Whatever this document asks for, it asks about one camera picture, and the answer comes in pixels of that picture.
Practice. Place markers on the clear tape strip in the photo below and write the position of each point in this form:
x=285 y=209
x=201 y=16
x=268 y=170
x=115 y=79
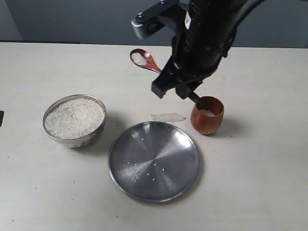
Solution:
x=168 y=117

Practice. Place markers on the dark wooden spoon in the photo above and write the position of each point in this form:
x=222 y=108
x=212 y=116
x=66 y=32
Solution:
x=143 y=59

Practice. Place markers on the steel bowl of rice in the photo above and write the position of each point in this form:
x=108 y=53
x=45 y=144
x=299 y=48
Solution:
x=76 y=120

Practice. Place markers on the round steel plate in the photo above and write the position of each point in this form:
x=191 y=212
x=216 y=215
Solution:
x=154 y=162

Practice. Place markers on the brown wooden cup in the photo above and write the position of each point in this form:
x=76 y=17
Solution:
x=207 y=114

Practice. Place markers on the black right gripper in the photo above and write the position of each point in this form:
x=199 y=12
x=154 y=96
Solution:
x=200 y=42

